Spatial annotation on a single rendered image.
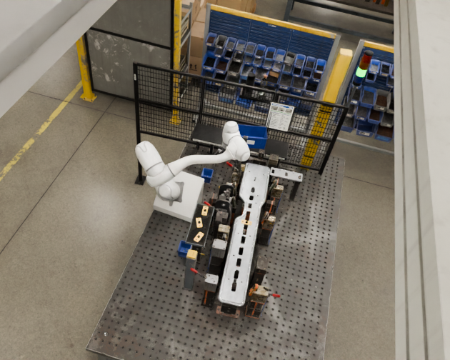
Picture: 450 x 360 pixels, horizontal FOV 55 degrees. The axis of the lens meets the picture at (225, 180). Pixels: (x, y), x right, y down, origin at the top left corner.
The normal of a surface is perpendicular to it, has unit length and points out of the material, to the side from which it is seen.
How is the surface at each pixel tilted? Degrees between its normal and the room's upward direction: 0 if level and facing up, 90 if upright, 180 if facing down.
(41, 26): 90
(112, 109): 0
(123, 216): 0
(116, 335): 0
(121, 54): 89
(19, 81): 90
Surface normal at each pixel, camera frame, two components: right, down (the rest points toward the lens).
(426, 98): 0.11, -0.66
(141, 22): -0.27, 0.72
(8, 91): 0.96, 0.26
